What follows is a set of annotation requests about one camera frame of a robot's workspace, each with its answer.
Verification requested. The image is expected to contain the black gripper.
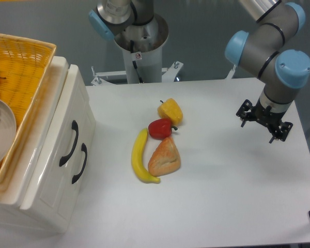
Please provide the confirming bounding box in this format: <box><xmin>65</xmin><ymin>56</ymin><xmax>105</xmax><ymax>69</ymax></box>
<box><xmin>236</xmin><ymin>99</ymin><xmax>293</xmax><ymax>144</ymax></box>

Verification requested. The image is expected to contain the black top drawer handle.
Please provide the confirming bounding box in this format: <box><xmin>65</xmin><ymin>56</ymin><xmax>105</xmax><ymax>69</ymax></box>
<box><xmin>59</xmin><ymin>120</ymin><xmax>80</xmax><ymax>167</ymax></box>

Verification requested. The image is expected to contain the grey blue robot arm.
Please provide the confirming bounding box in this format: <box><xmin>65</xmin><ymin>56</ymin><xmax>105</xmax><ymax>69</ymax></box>
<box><xmin>88</xmin><ymin>1</ymin><xmax>310</xmax><ymax>141</ymax></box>

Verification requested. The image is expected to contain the white drawer cabinet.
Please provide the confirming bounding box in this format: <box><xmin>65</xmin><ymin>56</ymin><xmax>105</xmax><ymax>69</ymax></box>
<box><xmin>0</xmin><ymin>56</ymin><xmax>96</xmax><ymax>233</ymax></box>

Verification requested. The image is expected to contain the yellow bell pepper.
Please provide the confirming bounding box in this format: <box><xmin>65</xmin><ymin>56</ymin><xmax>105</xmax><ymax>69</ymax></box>
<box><xmin>157</xmin><ymin>98</ymin><xmax>183</xmax><ymax>125</ymax></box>

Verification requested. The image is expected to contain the red bell pepper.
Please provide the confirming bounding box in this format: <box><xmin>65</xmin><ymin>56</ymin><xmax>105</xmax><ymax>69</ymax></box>
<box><xmin>148</xmin><ymin>118</ymin><xmax>178</xmax><ymax>140</ymax></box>

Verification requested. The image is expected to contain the triangular bread pastry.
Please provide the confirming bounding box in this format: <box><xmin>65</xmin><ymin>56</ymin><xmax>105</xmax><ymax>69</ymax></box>
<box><xmin>148</xmin><ymin>136</ymin><xmax>181</xmax><ymax>177</ymax></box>

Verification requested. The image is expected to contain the yellow banana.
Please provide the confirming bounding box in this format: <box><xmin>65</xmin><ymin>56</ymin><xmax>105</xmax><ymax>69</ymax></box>
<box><xmin>131</xmin><ymin>128</ymin><xmax>161</xmax><ymax>184</ymax></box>

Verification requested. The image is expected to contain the yellow woven basket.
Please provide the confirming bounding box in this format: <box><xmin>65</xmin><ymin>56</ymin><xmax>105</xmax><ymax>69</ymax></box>
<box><xmin>0</xmin><ymin>34</ymin><xmax>56</xmax><ymax>183</ymax></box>

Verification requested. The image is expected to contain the white plate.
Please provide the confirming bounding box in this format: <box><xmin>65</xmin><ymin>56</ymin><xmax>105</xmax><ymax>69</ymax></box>
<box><xmin>0</xmin><ymin>100</ymin><xmax>17</xmax><ymax>163</ymax></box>

